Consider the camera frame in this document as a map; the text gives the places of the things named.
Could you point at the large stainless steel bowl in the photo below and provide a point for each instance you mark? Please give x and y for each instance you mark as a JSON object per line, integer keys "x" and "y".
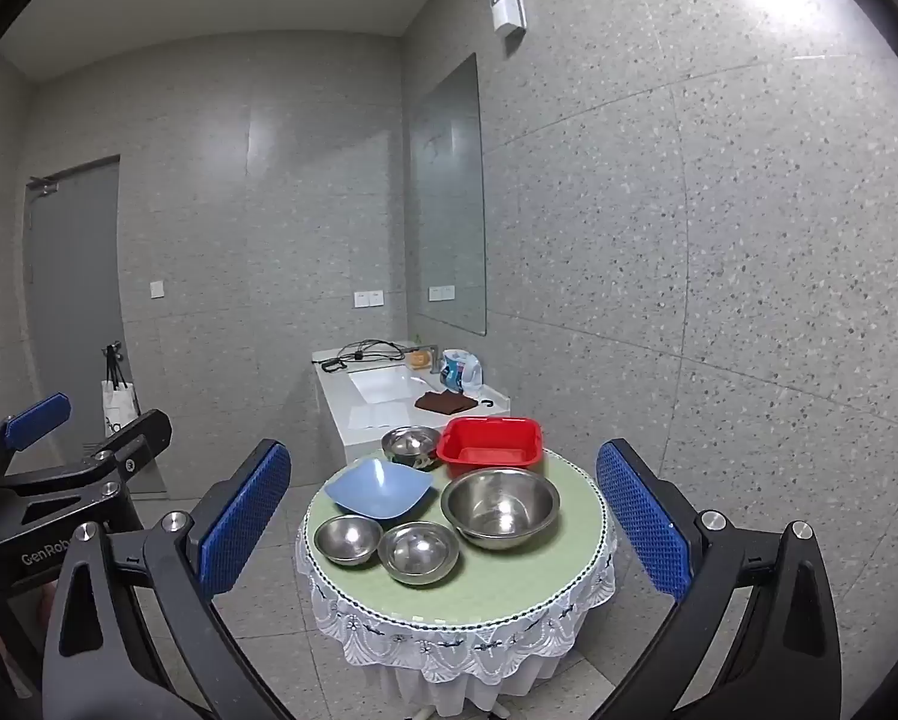
{"x": 501, "y": 510}

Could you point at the white paper sheet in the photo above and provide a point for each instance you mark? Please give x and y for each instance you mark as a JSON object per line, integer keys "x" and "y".
{"x": 380, "y": 416}

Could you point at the brown cloth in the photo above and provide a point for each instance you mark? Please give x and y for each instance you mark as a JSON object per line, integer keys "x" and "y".
{"x": 435, "y": 402}

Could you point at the wall mirror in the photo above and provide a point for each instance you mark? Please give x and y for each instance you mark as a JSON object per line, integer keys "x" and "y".
{"x": 449, "y": 202}

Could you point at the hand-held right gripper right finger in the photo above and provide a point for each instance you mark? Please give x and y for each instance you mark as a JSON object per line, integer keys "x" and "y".
{"x": 644, "y": 517}

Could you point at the round green table mat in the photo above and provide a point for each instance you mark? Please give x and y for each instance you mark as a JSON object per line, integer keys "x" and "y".
{"x": 539, "y": 585}

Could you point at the white wall socket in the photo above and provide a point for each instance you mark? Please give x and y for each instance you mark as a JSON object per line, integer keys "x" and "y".
{"x": 368, "y": 298}

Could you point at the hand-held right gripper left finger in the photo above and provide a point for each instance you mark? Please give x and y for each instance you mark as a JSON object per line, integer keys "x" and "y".
{"x": 246, "y": 517}

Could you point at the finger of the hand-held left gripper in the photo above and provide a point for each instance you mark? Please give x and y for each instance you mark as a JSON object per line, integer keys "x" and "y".
{"x": 40, "y": 416}
{"x": 138, "y": 439}

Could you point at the chrome faucet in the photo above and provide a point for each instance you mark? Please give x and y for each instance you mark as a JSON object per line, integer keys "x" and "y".
{"x": 434, "y": 360}

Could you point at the white wall dispenser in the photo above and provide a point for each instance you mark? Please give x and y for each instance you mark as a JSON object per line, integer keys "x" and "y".
{"x": 507, "y": 6}

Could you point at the small stainless steel bowl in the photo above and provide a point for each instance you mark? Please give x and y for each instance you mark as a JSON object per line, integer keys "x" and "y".
{"x": 348, "y": 540}
{"x": 419, "y": 551}
{"x": 411, "y": 444}

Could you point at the white tote bag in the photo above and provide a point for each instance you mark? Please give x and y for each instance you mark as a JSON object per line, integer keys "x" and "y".
{"x": 121, "y": 409}

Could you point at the white sink counter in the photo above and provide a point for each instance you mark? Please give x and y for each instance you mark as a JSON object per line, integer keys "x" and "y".
{"x": 336, "y": 397}

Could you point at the grey door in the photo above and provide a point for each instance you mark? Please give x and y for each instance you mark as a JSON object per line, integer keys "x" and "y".
{"x": 74, "y": 277}

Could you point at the orange round object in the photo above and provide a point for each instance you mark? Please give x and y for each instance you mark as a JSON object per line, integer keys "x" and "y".
{"x": 419, "y": 358}

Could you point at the red plastic basin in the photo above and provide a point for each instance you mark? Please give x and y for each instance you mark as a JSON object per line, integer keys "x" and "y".
{"x": 486, "y": 444}

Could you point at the door closer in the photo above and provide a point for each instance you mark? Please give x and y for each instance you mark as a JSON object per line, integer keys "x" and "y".
{"x": 42, "y": 183}

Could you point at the blue and white plastic bag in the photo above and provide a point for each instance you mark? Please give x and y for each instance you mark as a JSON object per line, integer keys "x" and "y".
{"x": 460, "y": 371}

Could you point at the round table with lace cloth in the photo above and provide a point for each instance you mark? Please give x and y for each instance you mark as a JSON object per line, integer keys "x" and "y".
{"x": 449, "y": 652}

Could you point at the blue square plastic bowl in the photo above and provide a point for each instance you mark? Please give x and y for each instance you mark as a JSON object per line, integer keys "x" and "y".
{"x": 378, "y": 491}

